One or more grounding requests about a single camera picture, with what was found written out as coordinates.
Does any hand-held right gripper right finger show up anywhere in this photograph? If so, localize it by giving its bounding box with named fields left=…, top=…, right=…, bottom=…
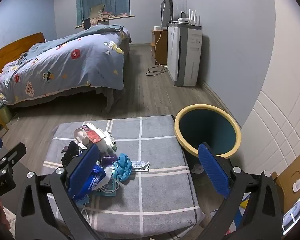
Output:
left=197, top=142, right=283, bottom=240

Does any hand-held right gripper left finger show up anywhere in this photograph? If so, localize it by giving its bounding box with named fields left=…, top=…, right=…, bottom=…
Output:
left=15, top=144, right=102, bottom=240

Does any blue plastic bag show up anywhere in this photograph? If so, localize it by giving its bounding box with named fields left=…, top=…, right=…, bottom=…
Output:
left=74, top=165, right=108, bottom=202

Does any black bag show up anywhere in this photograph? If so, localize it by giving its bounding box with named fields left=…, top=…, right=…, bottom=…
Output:
left=61, top=141, right=82, bottom=167

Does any purple wrapper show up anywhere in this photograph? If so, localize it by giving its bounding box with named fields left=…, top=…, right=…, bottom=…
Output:
left=101, top=155, right=118, bottom=167

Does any teal packet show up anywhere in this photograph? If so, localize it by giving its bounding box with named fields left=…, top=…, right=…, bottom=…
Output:
left=95, top=177, right=120, bottom=197

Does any blue face mask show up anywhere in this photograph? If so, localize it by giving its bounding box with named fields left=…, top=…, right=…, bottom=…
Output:
left=112, top=153, right=133, bottom=182

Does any yellow rimmed teal bin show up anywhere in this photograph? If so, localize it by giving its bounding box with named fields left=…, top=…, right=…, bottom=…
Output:
left=174, top=104, right=242, bottom=159

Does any silver foil wrapper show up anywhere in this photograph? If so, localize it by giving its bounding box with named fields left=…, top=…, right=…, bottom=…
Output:
left=131, top=160, right=150, bottom=172

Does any person's left forearm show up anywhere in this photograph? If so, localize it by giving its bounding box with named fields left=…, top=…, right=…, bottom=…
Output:
left=2, top=206, right=17, bottom=238

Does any blue yellow printed bag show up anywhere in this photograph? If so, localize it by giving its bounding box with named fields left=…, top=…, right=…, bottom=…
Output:
left=227, top=192, right=252, bottom=233

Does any grey plaid cushion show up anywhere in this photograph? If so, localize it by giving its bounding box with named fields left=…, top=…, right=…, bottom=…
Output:
left=41, top=115, right=205, bottom=239

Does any cardboard box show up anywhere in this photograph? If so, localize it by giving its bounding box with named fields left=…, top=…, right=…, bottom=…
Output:
left=272, top=155, right=300, bottom=213

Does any white panelled wardrobe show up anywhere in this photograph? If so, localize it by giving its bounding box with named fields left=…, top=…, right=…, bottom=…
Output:
left=240, top=0, right=300, bottom=188

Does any bed with blue quilt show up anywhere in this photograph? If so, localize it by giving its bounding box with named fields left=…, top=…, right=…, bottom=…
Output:
left=0, top=24, right=130, bottom=105

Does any white air purifier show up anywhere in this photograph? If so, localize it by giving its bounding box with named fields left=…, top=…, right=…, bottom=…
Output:
left=167, top=21, right=203, bottom=87

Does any wooden cabinet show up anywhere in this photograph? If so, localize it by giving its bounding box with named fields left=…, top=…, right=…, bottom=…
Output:
left=151, top=29, right=168, bottom=65

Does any patterned cloth pile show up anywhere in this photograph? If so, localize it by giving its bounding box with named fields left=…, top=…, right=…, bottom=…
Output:
left=81, top=4, right=115, bottom=25

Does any white router with antennas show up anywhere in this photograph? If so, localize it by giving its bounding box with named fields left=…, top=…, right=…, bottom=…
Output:
left=177, top=9, right=200, bottom=25

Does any wooden window sill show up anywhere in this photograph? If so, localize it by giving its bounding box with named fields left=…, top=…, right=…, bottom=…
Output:
left=75, top=15, right=135, bottom=28

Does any black flat monitor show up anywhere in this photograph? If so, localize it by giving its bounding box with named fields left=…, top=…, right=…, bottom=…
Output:
left=161, top=0, right=173, bottom=27

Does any teal curtain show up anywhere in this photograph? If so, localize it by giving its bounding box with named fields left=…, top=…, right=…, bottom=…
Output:
left=76, top=0, right=130, bottom=25

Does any black cable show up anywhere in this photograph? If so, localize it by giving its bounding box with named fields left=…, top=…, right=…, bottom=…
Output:
left=145, top=65, right=168, bottom=77

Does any white cable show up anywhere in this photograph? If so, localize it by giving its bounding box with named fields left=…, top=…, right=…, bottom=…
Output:
left=154, top=29, right=165, bottom=67

